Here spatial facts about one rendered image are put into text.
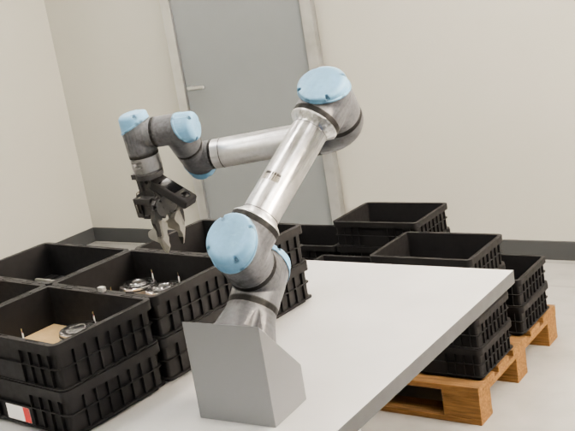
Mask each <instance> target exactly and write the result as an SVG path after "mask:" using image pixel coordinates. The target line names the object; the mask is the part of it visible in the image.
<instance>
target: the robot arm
mask: <svg viewBox="0 0 575 431"><path fill-rule="evenodd" d="M297 94H298V96H299V101H298V102H297V103H296V105H295V107H294V108H293V111H292V113H291V116H292V118H293V124H292V125H288V126H284V127H275V128H270V129H265V130H260V131H256V132H250V133H242V134H237V135H232V136H227V137H223V138H218V139H209V140H205V141H202V140H201V138H200V135H201V125H200V122H199V118H198V116H197V115H196V114H195V113H194V112H192V111H186V112H175V113H173V114H168V115H159V116H154V117H153V116H152V117H149V115H148V114H147V111H146V110H145V109H136V110H132V111H129V112H127V113H125V114H123V115H121V116H120V117H119V120H118V122H119V126H120V129H121V132H122V133H121V136H122V137H123V141H124V144H125V146H126V149H127V154H128V157H129V160H130V162H131V165H132V169H133V174H131V178H132V180H136V182H137V185H138V188H139V194H138V195H137V193H136V198H134V199H133V203H134V207H135V209H136V212H137V215H138V218H144V219H151V224H152V226H153V229H152V230H151V231H149V233H148V236H149V238H150V239H152V240H154V241H156V242H158V243H160V245H161V246H162V248H163V249H164V251H165V252H166V253H169V251H170V247H171V244H170V243H169V236H168V227H169V228H172V229H174V230H176V231H177V232H178V234H179V239H180V241H181V243H182V244H184V243H185V229H186V228H185V216H184V210H183V209H186V208H187V207H189V206H191V205H192V204H194V203H195V202H196V198H197V195H196V194H194V193H192V192H190V191H189V190H187V189H186V188H185V187H183V186H181V185H179V184H177V183H176V182H174V181H173V180H171V179H170V178H168V177H166V176H165V175H163V173H164V172H163V163H162V160H161V157H160V154H159V150H158V147H162V146H167V145H168V146H169V148H170V149H171V150H172V151H173V152H174V153H175V155H176V156H177V158H178V159H179V160H180V162H181V163H182V165H183V167H184V169H185V170H186V171H187V172H188V173H189V174H190V175H191V176H192V177H193V178H195V179H198V180H204V179H207V177H209V176H212V175H213V174H214V172H215V171H216V168H226V167H231V166H235V165H241V164H246V163H251V162H260V161H265V160H270V159H271V160H270V162H269V164H268V166H267V167H266V169H265V171H264V172H263V174H262V176H261V177H260V179H259V181H258V183H257V184H256V185H255V187H254V189H253V190H252V193H251V194H250V196H249V198H248V199H247V200H246V203H245V204H244V205H243V206H241V207H237V208H234V209H233V211H232V212H231V213H229V214H226V215H224V217H223V218H221V217H220V218H218V219H217V220H216V221H215V222H214V223H213V224H212V226H211V227H210V230H209V232H208V234H207V238H206V249H207V252H208V255H209V256H210V259H211V261H212V262H213V264H214V265H215V266H216V268H217V269H219V270H220V271H221V272H222V273H223V275H224V276H225V277H226V278H227V279H228V281H229V282H230V283H231V284H232V289H231V292H230V294H229V298H228V302H227V305H226V307H225V308H224V310H223V311H222V313H221V314H220V316H219V317H218V318H217V319H216V322H214V323H213V324H224V325H237V326H250V327H259V328H260V329H261V330H262V331H264V332H265V333H266V334H267V335H268V336H269V337H271V338H272V339H273V340H274V341H275V342H276V317H277V314H278V311H279V308H280V305H281V301H282V297H283V293H284V291H285V287H286V284H287V282H288V279H289V276H290V269H291V261H290V258H289V256H288V254H287V253H286V252H285V251H284V250H282V249H281V248H280V249H279V248H277V246H276V245H275V242H276V240H277V239H278V237H279V230H278V227H277V225H278V223H279V221H280V220H281V218H282V216H283V214H284V213H285V211H286V209H287V207H288V206H289V204H290V202H291V201H292V199H293V196H294V195H295V193H296V192H297V191H298V189H299V186H300V185H301V183H302V181H303V179H304V178H305V176H306V174H307V173H308V171H309V169H310V167H311V165H312V164H313V162H314V161H315V159H316V157H317V156H319V155H324V154H329V153H332V152H335V151H338V150H341V149H343V148H345V147H347V146H348V145H350V144H351V143H352V142H353V141H354V140H355V139H356V138H357V137H358V136H359V134H360V132H361V130H362V127H363V124H364V116H363V112H362V109H361V108H360V106H359V103H358V101H357V98H356V97H355V95H354V92H353V89H352V85H351V82H350V81H349V79H348V78H347V77H346V75H345V74H344V73H343V72H342V71H341V70H340V69H338V68H335V67H330V66H323V67H318V68H315V69H312V70H310V71H308V72H307V73H305V74H304V75H303V76H302V77H301V78H300V80H299V82H298V85H297ZM139 197H140V198H139ZM136 205H137V206H136ZM137 208H138V209H137ZM166 215H168V218H169V219H168V220H167V221H163V219H162V218H166Z"/></svg>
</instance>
